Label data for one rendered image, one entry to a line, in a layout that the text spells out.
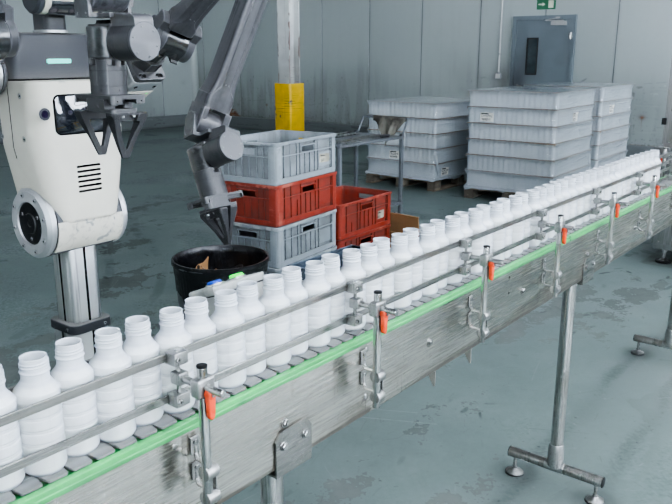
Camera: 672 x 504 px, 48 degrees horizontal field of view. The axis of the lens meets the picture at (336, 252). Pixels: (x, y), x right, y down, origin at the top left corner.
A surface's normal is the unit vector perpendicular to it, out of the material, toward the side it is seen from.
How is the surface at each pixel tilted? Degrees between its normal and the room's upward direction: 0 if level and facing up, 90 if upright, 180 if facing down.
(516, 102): 89
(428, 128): 89
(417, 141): 90
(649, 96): 90
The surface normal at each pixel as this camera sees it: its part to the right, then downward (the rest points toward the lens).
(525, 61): -0.62, 0.20
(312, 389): 0.79, 0.16
